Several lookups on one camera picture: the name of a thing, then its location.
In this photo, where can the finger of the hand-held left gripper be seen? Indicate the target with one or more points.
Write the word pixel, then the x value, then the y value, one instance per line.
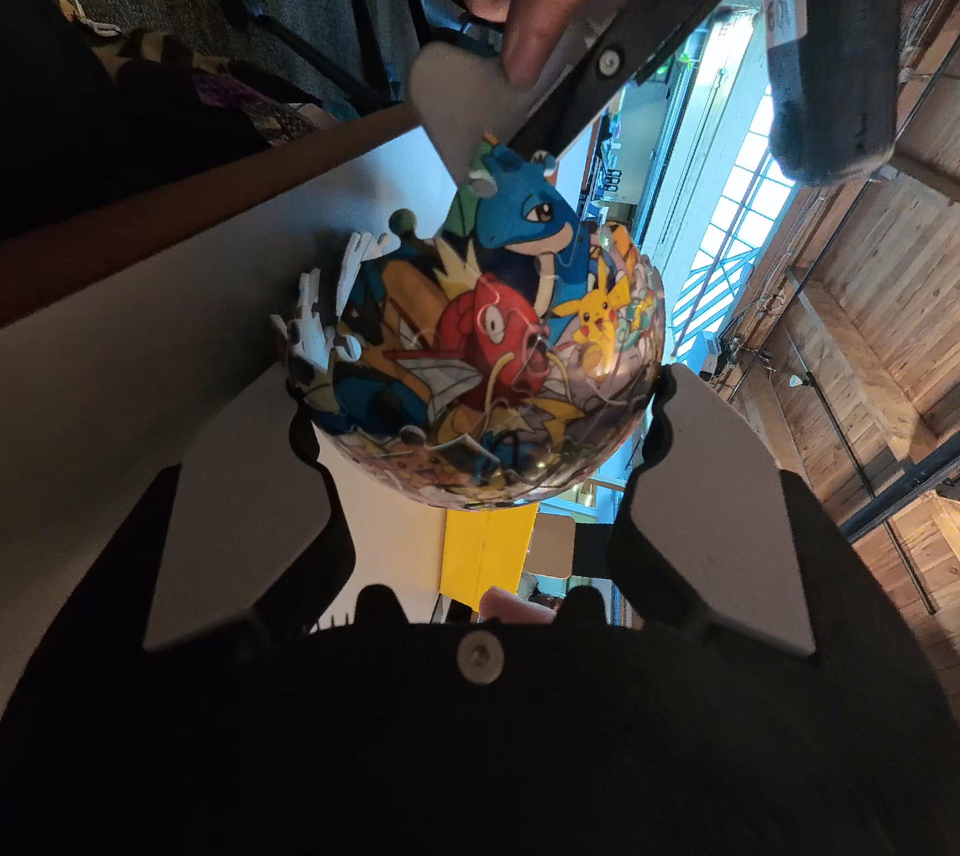
pixel 457 99

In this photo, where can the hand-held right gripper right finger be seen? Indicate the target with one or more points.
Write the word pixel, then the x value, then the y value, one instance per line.
pixel 712 519

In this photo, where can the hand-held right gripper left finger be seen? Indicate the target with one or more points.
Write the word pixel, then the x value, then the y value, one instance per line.
pixel 240 534

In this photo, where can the colourful cartoon puzzle ball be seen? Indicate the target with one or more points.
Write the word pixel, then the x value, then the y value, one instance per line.
pixel 480 346

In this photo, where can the black office chair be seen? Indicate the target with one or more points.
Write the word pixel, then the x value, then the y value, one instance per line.
pixel 364 24

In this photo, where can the white spot lamp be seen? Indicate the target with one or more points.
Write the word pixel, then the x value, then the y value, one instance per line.
pixel 796 380

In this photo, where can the dark storage shelving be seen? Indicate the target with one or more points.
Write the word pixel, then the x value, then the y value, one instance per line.
pixel 607 174

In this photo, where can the large paned window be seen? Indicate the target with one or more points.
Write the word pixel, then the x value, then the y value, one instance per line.
pixel 742 196

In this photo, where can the black steel beam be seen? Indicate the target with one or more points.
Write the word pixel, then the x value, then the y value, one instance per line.
pixel 900 489

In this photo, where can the patterned dark cloth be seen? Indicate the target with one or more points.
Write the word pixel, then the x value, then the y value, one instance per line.
pixel 247 106

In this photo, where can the yellow plastic bin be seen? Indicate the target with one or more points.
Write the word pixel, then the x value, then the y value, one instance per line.
pixel 487 556

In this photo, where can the white wall box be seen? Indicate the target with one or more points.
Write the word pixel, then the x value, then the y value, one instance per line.
pixel 712 354

